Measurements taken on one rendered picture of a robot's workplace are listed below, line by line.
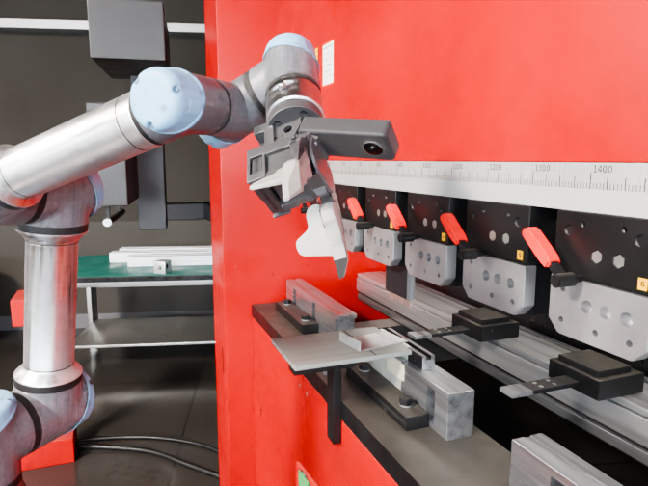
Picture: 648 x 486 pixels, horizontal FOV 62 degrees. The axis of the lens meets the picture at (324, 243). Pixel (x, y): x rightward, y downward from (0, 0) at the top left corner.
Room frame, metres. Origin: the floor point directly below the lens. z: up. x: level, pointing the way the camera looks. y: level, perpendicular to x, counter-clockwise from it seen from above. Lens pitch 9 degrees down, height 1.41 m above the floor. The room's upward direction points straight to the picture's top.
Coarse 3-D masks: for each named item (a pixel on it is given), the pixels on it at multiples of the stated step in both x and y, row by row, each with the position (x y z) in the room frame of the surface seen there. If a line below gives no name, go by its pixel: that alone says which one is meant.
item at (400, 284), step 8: (392, 272) 1.21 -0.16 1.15; (400, 272) 1.18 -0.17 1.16; (408, 272) 1.15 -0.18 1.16; (392, 280) 1.21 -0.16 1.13; (400, 280) 1.18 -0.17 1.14; (408, 280) 1.15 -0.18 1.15; (392, 288) 1.21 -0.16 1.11; (400, 288) 1.18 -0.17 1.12; (408, 288) 1.15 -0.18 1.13; (392, 296) 1.23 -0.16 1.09; (400, 296) 1.18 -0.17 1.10; (408, 296) 1.15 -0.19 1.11; (408, 304) 1.16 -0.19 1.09
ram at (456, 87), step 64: (320, 0) 1.57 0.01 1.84; (384, 0) 1.21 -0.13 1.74; (448, 0) 0.98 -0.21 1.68; (512, 0) 0.83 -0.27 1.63; (576, 0) 0.71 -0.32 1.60; (640, 0) 0.63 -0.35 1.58; (320, 64) 1.57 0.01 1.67; (384, 64) 1.20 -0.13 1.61; (448, 64) 0.97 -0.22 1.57; (512, 64) 0.82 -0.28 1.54; (576, 64) 0.71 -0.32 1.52; (640, 64) 0.62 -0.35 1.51; (448, 128) 0.97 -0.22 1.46; (512, 128) 0.81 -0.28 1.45; (576, 128) 0.70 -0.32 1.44; (640, 128) 0.61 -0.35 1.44; (448, 192) 0.96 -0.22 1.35; (512, 192) 0.80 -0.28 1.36; (576, 192) 0.69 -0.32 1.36; (640, 192) 0.61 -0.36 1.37
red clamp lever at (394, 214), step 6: (390, 204) 1.09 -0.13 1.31; (390, 210) 1.08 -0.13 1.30; (396, 210) 1.08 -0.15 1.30; (390, 216) 1.08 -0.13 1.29; (396, 216) 1.07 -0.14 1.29; (402, 216) 1.07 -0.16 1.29; (396, 222) 1.06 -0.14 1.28; (402, 222) 1.06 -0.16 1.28; (396, 228) 1.05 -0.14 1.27; (402, 228) 1.05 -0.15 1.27; (402, 234) 1.03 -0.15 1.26; (408, 234) 1.03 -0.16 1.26; (414, 234) 1.04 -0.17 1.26; (402, 240) 1.03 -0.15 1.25; (408, 240) 1.03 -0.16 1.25
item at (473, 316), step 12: (468, 312) 1.28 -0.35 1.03; (480, 312) 1.28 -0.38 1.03; (492, 312) 1.28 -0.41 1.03; (456, 324) 1.29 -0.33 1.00; (468, 324) 1.25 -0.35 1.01; (480, 324) 1.22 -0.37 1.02; (492, 324) 1.22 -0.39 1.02; (504, 324) 1.23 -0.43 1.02; (516, 324) 1.24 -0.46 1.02; (420, 336) 1.19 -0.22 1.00; (432, 336) 1.20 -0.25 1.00; (480, 336) 1.20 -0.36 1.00; (492, 336) 1.21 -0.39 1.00; (504, 336) 1.23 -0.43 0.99; (516, 336) 1.24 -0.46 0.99
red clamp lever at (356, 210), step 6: (354, 198) 1.28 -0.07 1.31; (348, 204) 1.28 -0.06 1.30; (354, 204) 1.26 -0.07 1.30; (354, 210) 1.25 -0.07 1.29; (360, 210) 1.25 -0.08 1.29; (354, 216) 1.24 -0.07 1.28; (360, 216) 1.24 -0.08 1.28; (360, 222) 1.22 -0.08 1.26; (366, 222) 1.22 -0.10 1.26; (360, 228) 1.21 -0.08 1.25; (366, 228) 1.22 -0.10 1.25
